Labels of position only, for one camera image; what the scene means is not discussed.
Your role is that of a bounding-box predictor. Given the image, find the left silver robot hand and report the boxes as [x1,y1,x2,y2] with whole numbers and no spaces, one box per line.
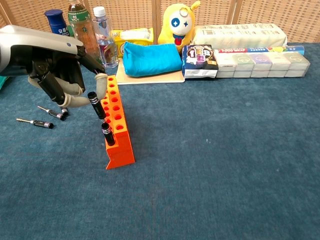
[0,24,109,109]

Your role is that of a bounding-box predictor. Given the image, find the orange screwdriver holder rack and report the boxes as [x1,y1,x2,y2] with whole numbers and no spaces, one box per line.
[99,74,136,170]

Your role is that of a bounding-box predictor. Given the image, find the white bottle blue cap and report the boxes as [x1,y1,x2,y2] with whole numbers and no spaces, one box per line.
[44,9,71,37]

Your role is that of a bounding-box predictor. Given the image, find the green label tea bottle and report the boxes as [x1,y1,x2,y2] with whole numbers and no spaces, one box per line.
[67,0,103,66]

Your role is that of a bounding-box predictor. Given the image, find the clear water bottle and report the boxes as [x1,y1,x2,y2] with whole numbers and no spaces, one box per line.
[92,6,120,69]

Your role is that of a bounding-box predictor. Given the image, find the yellow snack bag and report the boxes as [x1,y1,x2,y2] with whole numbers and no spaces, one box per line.
[111,27,155,60]

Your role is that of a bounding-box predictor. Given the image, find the wicker folding screen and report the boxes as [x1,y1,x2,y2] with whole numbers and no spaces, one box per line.
[0,0,320,51]

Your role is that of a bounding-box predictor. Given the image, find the blue folded cloth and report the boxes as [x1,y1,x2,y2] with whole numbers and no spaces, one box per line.
[121,41,183,78]

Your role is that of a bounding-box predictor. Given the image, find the wooden cutting board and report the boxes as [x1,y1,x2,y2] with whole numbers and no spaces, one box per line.
[116,58,186,86]

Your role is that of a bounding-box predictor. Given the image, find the yellow plush toy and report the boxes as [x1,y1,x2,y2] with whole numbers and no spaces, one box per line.
[157,0,202,53]

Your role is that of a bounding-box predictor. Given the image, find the blue carpet table cover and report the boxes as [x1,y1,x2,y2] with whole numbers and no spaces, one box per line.
[0,42,320,240]

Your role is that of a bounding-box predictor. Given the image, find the plastic food wrap box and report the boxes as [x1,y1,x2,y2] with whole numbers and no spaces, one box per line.
[214,45,306,55]

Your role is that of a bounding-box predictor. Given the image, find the large white tissue pack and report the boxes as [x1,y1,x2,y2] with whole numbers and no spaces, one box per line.
[193,22,288,50]

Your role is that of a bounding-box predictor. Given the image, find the pastel pocket tissue multipack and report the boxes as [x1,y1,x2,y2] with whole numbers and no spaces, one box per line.
[214,51,311,79]

